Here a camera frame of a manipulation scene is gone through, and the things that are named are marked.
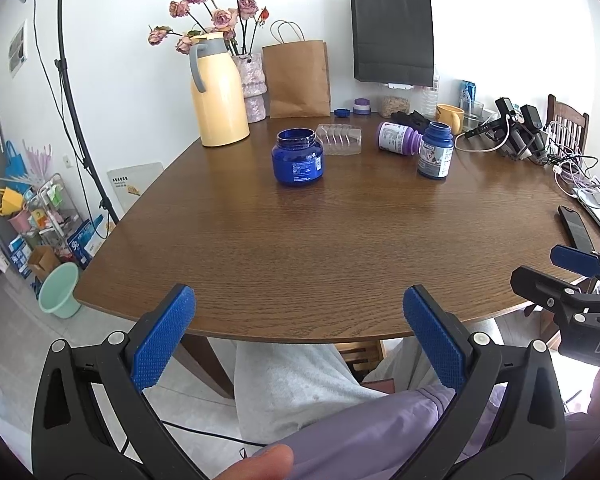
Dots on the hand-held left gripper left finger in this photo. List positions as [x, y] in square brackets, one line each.
[162, 340]

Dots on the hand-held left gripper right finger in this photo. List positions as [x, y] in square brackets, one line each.
[435, 340]

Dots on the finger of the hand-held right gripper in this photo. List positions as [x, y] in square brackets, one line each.
[575, 260]
[547, 287]

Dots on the person's left hand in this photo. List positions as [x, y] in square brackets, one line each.
[260, 465]

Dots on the black smartphone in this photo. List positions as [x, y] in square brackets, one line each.
[576, 227]

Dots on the wooden chair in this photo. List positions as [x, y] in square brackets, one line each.
[567, 120]
[362, 357]

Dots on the person's purple top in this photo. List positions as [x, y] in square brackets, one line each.
[380, 435]

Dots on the green plastic bucket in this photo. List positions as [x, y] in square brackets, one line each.
[60, 290]

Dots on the blue printed box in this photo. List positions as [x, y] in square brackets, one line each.
[87, 240]

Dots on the person's grey trousers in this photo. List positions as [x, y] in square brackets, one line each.
[290, 385]

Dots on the open cardboard box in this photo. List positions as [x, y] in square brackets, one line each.
[42, 261]

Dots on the white printed board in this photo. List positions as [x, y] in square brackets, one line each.
[132, 185]

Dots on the metal storage rack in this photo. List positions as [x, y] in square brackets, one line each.
[45, 220]

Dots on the blue bottle with lid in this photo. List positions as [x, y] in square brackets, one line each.
[435, 152]

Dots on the clear glass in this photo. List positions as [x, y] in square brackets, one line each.
[472, 115]

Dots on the yellow mug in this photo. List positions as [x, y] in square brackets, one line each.
[450, 117]

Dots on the blue carton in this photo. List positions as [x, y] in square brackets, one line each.
[467, 91]

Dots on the purple bottle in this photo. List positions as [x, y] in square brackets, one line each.
[397, 137]

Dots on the black crumpled item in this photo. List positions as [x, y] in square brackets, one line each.
[412, 119]

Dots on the clear water bottle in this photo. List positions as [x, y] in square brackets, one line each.
[430, 97]

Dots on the clear plastic soap tray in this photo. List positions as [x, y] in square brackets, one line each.
[339, 139]

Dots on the open blue jar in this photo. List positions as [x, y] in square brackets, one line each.
[297, 160]

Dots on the blue tote bag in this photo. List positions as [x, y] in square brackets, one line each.
[16, 165]

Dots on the glass jar of oats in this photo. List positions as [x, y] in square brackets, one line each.
[394, 105]

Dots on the small purple-lidded jar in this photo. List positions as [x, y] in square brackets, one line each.
[362, 107]

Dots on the yellow thermos jug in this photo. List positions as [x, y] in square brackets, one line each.
[219, 100]

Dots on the small blue lid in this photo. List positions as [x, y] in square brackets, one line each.
[341, 112]

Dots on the black light stand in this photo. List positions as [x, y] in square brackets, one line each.
[72, 105]

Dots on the pink textured vase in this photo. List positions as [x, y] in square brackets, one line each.
[252, 85]

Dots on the black paper bag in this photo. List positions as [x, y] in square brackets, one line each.
[392, 35]

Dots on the brown paper bag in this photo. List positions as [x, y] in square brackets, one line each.
[297, 80]

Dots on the dried rose bouquet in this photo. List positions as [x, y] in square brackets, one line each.
[215, 15]

